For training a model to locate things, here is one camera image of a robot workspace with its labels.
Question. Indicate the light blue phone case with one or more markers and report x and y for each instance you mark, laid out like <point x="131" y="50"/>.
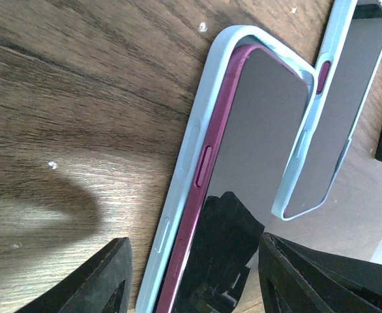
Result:
<point x="311" y="137"/>
<point x="201" y="115"/>

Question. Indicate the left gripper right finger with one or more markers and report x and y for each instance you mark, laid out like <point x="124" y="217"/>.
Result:
<point x="294" y="278"/>

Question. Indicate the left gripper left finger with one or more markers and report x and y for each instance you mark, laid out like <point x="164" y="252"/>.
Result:
<point x="100" y="284"/>

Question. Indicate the black phone pink edge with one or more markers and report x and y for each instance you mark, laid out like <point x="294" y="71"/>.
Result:
<point x="254" y="126"/>

